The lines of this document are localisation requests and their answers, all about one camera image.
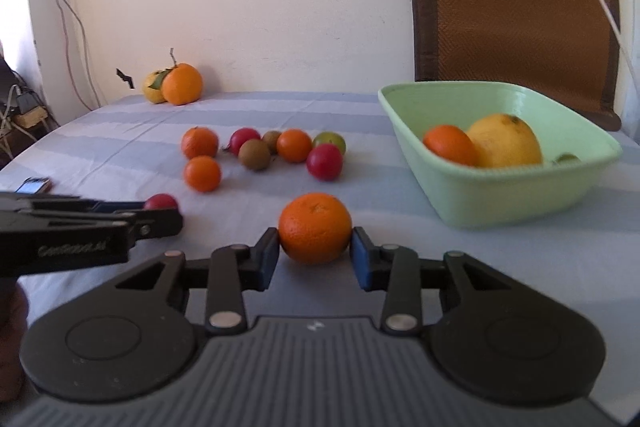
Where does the smartphone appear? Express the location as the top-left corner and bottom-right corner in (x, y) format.
(15, 177), (53, 196)

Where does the large orange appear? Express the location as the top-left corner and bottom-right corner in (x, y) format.
(278, 192), (353, 266)

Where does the small orange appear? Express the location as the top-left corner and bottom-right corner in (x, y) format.
(181, 126), (220, 160)
(276, 129), (314, 164)
(184, 156), (222, 194)

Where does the thin dark wall cable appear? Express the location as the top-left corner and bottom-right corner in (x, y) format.
(34, 0), (108, 110)

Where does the yellow citrus with leaf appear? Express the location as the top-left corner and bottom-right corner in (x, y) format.
(142, 70), (170, 104)

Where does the light green plastic bowl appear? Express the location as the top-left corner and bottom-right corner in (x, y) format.
(378, 81), (623, 229)

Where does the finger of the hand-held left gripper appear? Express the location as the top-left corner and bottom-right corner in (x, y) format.
(125, 208), (184, 254)
(75, 199), (149, 214)

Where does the person's left hand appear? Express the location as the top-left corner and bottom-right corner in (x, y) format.
(0, 279), (29, 408)

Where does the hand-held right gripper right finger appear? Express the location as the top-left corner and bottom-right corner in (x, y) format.
(350, 227), (526, 336)

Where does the orange with stem and leaf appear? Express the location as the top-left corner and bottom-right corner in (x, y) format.
(161, 48), (204, 106)

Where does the grey power adapter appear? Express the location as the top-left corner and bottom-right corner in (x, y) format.
(15, 89), (44, 114)

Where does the large yellow citrus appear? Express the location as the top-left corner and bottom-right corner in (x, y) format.
(466, 113), (544, 169)

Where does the striped bed sheet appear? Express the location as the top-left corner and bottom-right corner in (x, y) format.
(0, 91), (640, 427)

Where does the brown woven mat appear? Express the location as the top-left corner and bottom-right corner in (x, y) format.
(404, 0), (623, 132)

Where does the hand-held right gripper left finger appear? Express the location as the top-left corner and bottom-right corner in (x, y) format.
(115, 227), (281, 334)

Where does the green plum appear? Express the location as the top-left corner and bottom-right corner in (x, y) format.
(312, 131), (347, 155)

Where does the red plum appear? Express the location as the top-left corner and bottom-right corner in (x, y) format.
(306, 143), (344, 182)
(228, 127), (262, 156)
(144, 193), (179, 212)

